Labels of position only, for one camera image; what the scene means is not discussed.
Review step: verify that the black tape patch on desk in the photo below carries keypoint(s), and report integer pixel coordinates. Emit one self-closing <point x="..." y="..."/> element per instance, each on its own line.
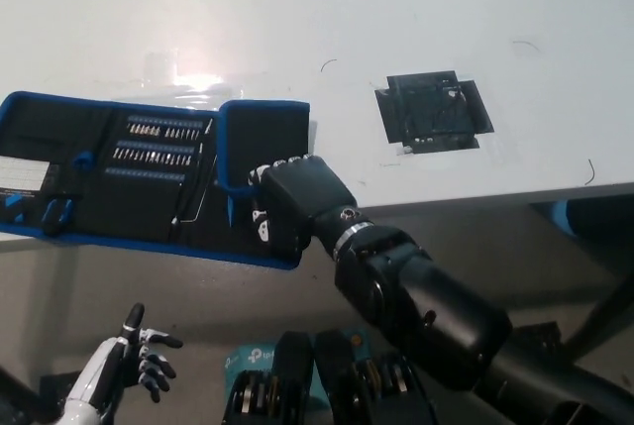
<point x="431" y="110"/>

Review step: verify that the silver L-shaped hex key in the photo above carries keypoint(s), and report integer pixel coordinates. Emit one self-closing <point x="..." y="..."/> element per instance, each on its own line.
<point x="207" y="189"/>

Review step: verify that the blue curved pry pick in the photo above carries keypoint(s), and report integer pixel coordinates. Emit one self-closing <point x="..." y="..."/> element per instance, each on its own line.
<point x="83" y="159"/>

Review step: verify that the blue object under desk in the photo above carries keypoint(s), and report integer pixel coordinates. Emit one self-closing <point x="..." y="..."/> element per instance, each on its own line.
<point x="560" y="217"/>

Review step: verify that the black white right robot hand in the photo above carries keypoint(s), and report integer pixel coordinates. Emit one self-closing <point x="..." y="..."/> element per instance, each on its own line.
<point x="302" y="202"/>

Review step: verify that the silver tweezers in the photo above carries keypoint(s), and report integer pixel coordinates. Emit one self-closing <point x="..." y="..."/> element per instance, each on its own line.
<point x="190" y="182"/>

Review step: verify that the blue strip of screwdriver bits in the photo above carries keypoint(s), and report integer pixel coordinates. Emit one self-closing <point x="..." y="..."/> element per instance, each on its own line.
<point x="154" y="151"/>
<point x="166" y="128"/>

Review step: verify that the blue triangular opening picks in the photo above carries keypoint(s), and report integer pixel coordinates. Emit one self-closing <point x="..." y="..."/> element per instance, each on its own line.
<point x="14" y="209"/>

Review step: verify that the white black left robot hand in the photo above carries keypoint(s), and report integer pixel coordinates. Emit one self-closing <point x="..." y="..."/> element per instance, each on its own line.
<point x="106" y="370"/>

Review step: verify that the white grid card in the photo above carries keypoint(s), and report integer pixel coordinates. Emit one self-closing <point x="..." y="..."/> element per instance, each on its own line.
<point x="22" y="175"/>

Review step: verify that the blue bit holder strip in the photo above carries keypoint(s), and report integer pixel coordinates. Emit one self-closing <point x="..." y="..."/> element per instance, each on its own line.
<point x="144" y="173"/>

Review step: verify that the black blue-trimmed fabric toolkit case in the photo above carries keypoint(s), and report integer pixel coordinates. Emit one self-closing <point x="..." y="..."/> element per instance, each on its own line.
<point x="148" y="197"/>

